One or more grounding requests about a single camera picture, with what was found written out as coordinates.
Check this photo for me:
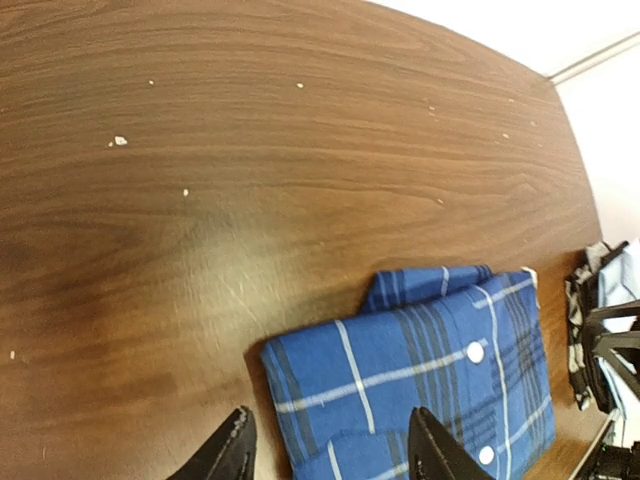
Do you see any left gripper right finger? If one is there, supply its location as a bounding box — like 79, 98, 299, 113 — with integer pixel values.
408, 407, 492, 480

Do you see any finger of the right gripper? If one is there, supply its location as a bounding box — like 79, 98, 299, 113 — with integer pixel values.
585, 302, 639, 399

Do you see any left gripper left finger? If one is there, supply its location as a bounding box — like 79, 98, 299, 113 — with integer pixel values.
168, 406, 256, 480

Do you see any light blue shirt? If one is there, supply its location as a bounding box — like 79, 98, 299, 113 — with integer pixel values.
597, 239, 640, 416

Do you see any blue plaid long sleeve shirt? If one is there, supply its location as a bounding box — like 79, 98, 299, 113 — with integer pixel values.
261, 266, 556, 479

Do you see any right aluminium frame post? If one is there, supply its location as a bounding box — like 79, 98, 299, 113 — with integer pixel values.
547, 31, 640, 86

